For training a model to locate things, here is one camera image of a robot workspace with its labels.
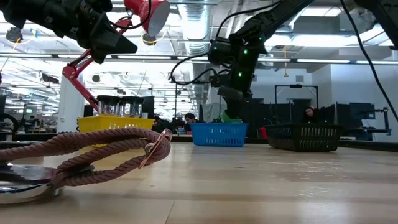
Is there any black aluminium table frame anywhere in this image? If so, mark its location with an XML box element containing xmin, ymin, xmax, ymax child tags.
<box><xmin>0</xmin><ymin>132</ymin><xmax>398</xmax><ymax>150</ymax></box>

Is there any blue plastic basket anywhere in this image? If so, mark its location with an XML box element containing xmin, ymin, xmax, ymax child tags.
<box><xmin>189</xmin><ymin>122</ymin><xmax>249</xmax><ymax>148</ymax></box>

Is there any brown strap silver watch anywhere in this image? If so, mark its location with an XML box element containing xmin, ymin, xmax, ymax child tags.
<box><xmin>0</xmin><ymin>127</ymin><xmax>174</xmax><ymax>205</ymax></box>

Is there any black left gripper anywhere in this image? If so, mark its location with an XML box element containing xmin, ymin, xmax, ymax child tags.
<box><xmin>43</xmin><ymin>0</ymin><xmax>139</xmax><ymax>65</ymax></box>

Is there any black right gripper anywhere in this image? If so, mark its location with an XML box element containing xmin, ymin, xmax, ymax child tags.
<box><xmin>217</xmin><ymin>43</ymin><xmax>266</xmax><ymax>121</ymax></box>

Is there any black plastic basket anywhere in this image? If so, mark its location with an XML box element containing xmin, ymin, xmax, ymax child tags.
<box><xmin>263</xmin><ymin>123</ymin><xmax>344</xmax><ymax>153</ymax></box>

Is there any red desk lamp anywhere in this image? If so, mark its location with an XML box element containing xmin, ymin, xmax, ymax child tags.
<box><xmin>61</xmin><ymin>0</ymin><xmax>171</xmax><ymax>111</ymax></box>

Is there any yellow plastic basket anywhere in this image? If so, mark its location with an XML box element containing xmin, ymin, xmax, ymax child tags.
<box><xmin>76</xmin><ymin>114</ymin><xmax>155</xmax><ymax>149</ymax></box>

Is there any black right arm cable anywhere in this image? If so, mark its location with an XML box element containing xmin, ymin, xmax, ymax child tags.
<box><xmin>339</xmin><ymin>0</ymin><xmax>398</xmax><ymax>123</ymax></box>

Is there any black metal frame stand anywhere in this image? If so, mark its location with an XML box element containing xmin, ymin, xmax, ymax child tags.
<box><xmin>274</xmin><ymin>83</ymin><xmax>319</xmax><ymax>125</ymax></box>

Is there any person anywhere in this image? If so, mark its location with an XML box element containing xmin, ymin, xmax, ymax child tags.
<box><xmin>152</xmin><ymin>115</ymin><xmax>171</xmax><ymax>134</ymax></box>
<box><xmin>302</xmin><ymin>105</ymin><xmax>322</xmax><ymax>124</ymax></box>
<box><xmin>183</xmin><ymin>112</ymin><xmax>200</xmax><ymax>133</ymax></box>

